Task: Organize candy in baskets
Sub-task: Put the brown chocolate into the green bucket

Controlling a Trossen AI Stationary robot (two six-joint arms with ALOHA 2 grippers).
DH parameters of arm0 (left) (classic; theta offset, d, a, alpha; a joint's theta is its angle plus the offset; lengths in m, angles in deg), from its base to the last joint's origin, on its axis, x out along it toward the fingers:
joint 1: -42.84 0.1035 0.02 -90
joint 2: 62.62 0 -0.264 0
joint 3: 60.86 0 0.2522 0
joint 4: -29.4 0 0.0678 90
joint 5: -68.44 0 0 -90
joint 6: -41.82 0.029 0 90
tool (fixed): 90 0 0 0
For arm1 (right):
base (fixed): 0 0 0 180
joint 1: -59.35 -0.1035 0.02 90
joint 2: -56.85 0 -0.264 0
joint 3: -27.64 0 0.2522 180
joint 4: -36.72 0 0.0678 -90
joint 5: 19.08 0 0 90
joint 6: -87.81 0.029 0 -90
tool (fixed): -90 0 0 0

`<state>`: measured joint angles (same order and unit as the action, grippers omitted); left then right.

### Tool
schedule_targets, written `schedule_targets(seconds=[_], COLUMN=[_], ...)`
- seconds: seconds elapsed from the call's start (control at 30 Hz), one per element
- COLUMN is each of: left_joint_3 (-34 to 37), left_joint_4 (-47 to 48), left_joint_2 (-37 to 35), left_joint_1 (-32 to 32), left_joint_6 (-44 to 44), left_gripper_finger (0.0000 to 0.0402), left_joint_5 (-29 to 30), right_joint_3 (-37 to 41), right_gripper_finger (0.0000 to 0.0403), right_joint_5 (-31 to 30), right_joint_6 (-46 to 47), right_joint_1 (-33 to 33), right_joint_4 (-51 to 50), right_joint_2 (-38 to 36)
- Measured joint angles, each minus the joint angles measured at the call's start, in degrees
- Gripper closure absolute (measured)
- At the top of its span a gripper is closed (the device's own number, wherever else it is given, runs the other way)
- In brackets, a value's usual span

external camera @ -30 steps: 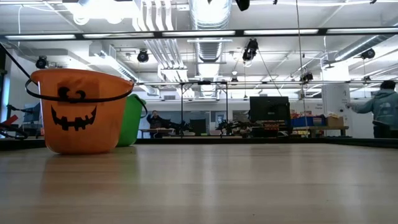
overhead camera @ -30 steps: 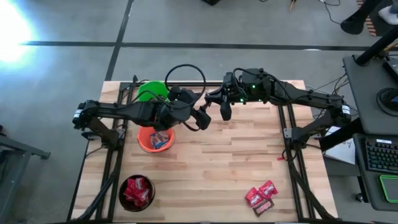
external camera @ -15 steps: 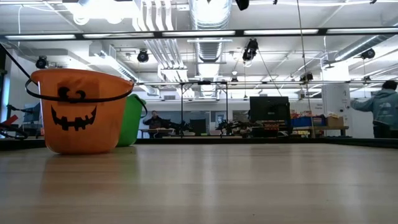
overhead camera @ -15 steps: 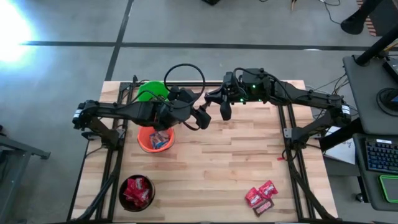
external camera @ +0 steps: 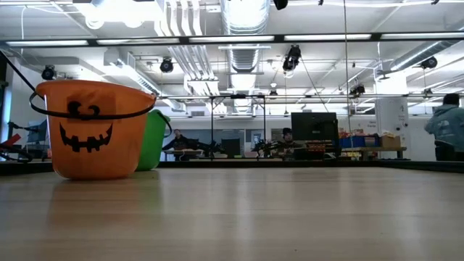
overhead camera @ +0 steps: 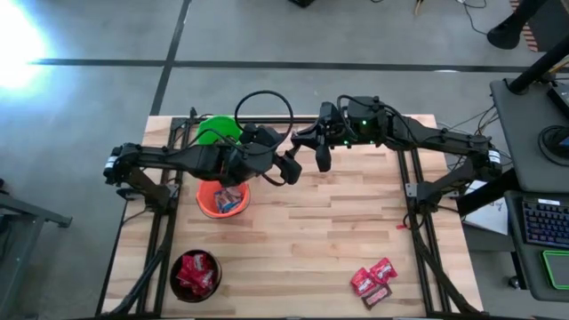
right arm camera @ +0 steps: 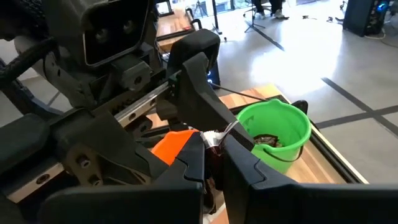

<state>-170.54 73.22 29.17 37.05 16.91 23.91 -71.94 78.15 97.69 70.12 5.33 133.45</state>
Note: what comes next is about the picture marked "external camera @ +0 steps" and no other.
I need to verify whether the orange jack-o-lantern bucket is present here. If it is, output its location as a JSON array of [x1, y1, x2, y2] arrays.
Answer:
[[29, 79, 157, 181]]

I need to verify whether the thin tan pole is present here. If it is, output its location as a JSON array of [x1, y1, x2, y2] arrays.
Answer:
[[342, 0, 358, 160]]

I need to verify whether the black monitor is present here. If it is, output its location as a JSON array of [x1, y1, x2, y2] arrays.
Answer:
[[291, 112, 340, 143]]

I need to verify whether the person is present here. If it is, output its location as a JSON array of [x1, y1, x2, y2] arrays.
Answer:
[[277, 127, 304, 160], [162, 128, 194, 161], [424, 93, 464, 162]]

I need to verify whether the blue storage bin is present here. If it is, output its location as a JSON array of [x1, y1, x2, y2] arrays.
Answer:
[[339, 135, 381, 149]]

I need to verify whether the wooden background table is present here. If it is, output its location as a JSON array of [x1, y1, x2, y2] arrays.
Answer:
[[289, 144, 407, 161]]

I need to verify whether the cardboard box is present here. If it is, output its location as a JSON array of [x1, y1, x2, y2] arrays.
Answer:
[[380, 134, 402, 149]]

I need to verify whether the green plastic bucket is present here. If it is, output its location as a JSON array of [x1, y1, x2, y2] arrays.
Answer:
[[136, 109, 173, 172]]

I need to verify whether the wide silver ventilation duct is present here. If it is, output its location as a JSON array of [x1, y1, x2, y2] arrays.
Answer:
[[220, 0, 272, 114]]

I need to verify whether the black background rig frame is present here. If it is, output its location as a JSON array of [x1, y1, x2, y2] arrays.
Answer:
[[208, 93, 269, 161]]

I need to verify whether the long black light rail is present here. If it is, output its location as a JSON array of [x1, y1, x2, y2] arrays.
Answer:
[[0, 31, 464, 48]]

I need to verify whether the slim silver ventilation duct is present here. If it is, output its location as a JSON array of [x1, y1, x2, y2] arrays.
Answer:
[[389, 39, 456, 72]]

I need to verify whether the black aluminium table frame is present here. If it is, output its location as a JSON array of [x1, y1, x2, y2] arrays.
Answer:
[[0, 159, 464, 177]]

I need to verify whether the thin black cable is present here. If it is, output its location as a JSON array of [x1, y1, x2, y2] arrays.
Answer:
[[0, 50, 38, 94]]

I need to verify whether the red cable tag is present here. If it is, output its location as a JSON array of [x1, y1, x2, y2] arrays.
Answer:
[[0, 133, 22, 148]]

